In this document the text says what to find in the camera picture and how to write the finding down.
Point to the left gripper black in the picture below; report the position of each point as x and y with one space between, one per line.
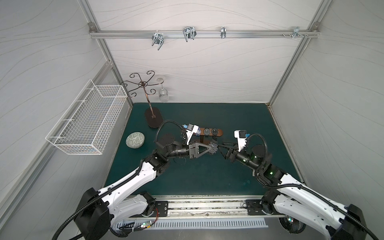
191 151

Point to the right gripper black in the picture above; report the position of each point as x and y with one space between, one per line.
231 152

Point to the chunky black digital watch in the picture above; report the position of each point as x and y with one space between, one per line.
214 148

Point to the slim black analog watch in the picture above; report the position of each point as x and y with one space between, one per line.
207 132
215 132

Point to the wooden T-shaped watch stand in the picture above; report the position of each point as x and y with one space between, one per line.
204 139

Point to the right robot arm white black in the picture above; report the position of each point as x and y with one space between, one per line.
288 196

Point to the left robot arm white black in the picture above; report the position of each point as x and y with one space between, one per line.
99 210

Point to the green table mat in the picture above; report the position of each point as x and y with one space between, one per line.
209 174

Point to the hanging clear wine glass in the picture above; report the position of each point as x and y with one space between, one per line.
163 93

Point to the green patterned ceramic bowl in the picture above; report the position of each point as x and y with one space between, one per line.
135 140

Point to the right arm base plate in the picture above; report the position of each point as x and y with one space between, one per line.
257 207

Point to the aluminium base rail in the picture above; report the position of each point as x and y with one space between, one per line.
187 207

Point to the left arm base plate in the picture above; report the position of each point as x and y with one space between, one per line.
160 208

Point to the white slotted cable duct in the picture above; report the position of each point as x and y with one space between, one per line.
209 224

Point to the white wire basket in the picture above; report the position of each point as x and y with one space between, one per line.
85 127

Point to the metal clamp bracket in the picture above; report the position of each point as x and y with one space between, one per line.
157 39
189 33
223 32
296 34

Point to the aluminium crossbar rail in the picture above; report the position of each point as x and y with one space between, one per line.
203 34

